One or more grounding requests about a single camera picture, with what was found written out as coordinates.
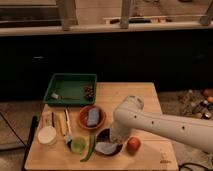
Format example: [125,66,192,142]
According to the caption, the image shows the orange plate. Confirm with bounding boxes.
[77,105,106,130]

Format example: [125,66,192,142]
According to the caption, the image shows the small green cup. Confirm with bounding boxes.
[71,137,86,154]

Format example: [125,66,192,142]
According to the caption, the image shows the dark purple bowl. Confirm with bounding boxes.
[95,129,113,156]

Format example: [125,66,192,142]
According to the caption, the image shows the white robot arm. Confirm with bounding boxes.
[110,95,213,153]

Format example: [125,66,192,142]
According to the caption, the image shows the green plastic tray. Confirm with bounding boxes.
[43,73,97,106]

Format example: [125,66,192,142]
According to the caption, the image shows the green chili pepper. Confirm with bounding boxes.
[80,133,96,162]

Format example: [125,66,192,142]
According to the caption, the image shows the white round container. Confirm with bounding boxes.
[37,126,57,145]

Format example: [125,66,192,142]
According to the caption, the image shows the yellow banana stick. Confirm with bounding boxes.
[58,113,67,136]

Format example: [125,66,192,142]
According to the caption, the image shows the small object in tray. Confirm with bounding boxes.
[51,93,62,100]

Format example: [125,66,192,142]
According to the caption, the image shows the red grapes bunch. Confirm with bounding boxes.
[84,84,94,99]

